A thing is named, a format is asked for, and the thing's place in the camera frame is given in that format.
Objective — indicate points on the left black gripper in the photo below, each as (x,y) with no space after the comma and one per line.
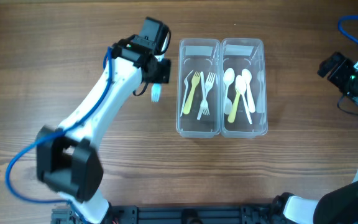
(161,73)

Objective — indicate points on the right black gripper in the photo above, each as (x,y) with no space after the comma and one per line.
(327,66)

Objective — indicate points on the light blue plastic fork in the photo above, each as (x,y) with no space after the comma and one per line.
(156,92)

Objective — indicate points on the yellow plastic fork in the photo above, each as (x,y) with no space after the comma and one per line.
(194,83)

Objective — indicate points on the white fork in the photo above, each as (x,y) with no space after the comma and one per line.
(210,78)
(185,93)

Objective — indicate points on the white fork crossing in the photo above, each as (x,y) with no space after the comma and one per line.
(204,109)

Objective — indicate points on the clear white spoon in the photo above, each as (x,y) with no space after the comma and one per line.
(228,79)

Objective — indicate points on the yellow plastic spoon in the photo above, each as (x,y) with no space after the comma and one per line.
(232,114)

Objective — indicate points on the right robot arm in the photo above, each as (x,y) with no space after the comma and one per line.
(334,153)

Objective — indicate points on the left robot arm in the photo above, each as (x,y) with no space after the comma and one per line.
(67,157)

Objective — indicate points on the left clear plastic container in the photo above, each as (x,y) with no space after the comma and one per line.
(200,55)

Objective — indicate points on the clear plastic container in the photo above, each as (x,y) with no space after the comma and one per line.
(239,54)
(200,55)

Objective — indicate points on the right clear plastic container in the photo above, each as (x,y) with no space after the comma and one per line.
(239,54)

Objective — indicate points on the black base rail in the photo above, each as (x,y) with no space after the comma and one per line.
(248,213)

